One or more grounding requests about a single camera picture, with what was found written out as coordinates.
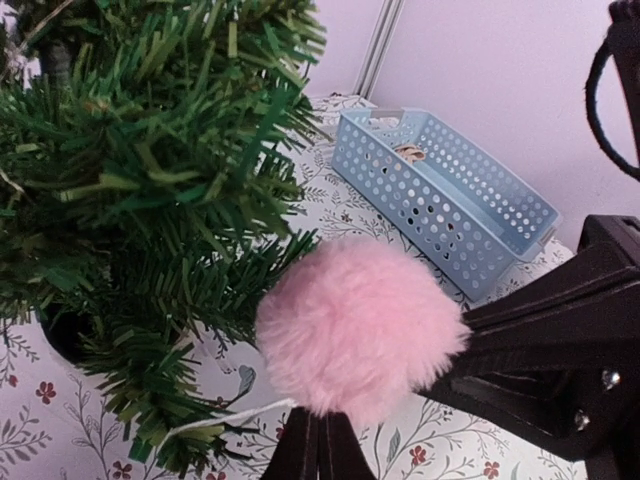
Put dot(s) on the small green christmas tree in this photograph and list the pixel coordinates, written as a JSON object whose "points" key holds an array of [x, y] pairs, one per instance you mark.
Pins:
{"points": [[146, 181]]}

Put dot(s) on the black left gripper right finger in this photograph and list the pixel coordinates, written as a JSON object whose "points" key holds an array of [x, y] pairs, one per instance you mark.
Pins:
{"points": [[340, 456]]}

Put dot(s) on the white ribbed plant pot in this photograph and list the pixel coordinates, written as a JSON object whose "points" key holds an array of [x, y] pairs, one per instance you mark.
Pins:
{"points": [[51, 331]]}

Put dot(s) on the beige ribbon bow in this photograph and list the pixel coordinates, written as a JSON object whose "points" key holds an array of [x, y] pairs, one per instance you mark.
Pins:
{"points": [[410, 153]]}

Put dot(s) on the light blue perforated basket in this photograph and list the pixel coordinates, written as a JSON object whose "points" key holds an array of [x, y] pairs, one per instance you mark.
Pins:
{"points": [[470, 215]]}

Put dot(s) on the pink pompom ornament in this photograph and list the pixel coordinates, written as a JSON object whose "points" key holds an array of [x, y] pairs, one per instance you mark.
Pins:
{"points": [[354, 327]]}

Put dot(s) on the aluminium corner post right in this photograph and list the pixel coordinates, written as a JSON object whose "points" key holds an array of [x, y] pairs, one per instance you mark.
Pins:
{"points": [[378, 46]]}

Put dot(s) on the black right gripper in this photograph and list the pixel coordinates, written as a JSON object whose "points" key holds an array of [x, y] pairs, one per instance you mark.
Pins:
{"points": [[584, 312]]}

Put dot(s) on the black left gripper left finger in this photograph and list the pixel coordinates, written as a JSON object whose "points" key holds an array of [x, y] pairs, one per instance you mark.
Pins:
{"points": [[296, 454]]}

